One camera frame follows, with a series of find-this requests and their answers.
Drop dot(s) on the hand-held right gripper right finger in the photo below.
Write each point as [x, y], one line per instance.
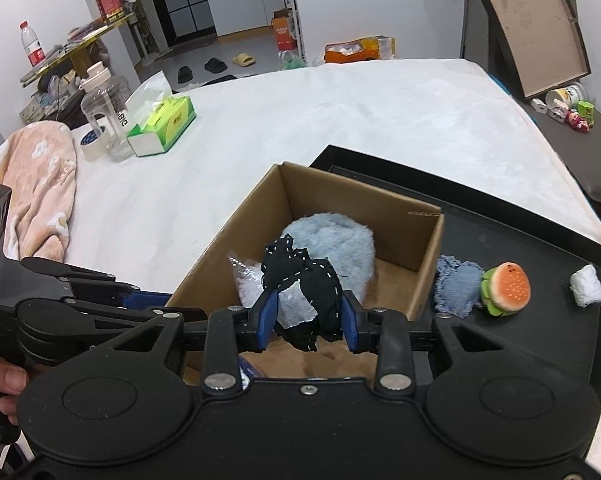
[353, 325]

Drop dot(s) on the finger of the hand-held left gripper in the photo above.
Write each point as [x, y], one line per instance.
[148, 300]
[80, 330]

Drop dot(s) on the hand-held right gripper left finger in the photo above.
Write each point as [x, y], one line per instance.
[266, 320]

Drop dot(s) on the clear plastic bag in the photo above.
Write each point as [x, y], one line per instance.
[293, 307]

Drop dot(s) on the black cloth scrap white stitching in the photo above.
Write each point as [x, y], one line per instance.
[320, 285]

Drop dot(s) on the brown cardboard box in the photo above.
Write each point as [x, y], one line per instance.
[215, 260]

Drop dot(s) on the blue fluffy cloth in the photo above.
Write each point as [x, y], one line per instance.
[330, 237]

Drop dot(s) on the black tray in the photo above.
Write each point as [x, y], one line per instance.
[530, 260]

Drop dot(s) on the person's left hand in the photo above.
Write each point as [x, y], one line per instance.
[0, 377]

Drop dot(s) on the pink patterned blanket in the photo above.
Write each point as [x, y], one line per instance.
[40, 195]

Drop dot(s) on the blue denim cloth scrap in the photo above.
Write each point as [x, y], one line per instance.
[455, 285]

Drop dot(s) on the white tape roll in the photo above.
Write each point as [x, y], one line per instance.
[93, 144]

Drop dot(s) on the burger plush toy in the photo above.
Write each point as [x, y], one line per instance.
[510, 287]

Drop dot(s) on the clear plastic water jug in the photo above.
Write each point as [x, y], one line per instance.
[105, 110]

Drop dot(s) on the green tissue box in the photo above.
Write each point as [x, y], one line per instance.
[163, 127]

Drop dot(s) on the red label water bottle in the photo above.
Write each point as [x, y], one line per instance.
[33, 47]

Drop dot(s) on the yellow edged round table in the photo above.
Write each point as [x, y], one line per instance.
[80, 40]

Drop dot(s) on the black slipper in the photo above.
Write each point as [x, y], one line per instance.
[184, 74]
[214, 65]

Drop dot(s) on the white crumpled tissue ball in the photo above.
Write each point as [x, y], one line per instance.
[586, 285]

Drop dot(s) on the yellow slipper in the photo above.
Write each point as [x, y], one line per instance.
[244, 59]

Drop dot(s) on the red canister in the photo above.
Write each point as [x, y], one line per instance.
[108, 5]

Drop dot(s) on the orange and white box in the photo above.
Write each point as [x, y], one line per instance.
[358, 50]

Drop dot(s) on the white charger plug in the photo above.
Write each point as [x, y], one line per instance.
[539, 106]

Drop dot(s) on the orange carton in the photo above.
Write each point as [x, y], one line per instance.
[283, 32]

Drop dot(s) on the grey bench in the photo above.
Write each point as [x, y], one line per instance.
[590, 160]

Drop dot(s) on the red toy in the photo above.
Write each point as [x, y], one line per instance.
[578, 122]

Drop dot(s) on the white jar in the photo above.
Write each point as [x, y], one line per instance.
[568, 95]

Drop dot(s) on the green toy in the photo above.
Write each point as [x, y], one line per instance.
[587, 108]

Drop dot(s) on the brown board with black frame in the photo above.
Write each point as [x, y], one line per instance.
[530, 25]

